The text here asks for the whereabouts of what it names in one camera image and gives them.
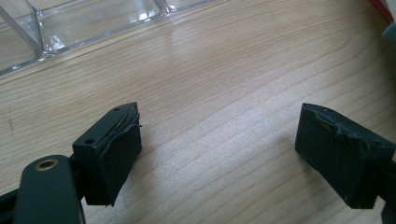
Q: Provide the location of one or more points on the clear acrylic book rack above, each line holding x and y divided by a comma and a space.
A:
77, 28

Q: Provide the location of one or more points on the red hardcover book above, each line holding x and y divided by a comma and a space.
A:
381, 9

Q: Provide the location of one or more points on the dark blue monster picture book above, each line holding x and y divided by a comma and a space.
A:
390, 32

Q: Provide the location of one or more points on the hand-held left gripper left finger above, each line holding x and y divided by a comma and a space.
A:
106, 161

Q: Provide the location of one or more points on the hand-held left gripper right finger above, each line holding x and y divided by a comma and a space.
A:
339, 161

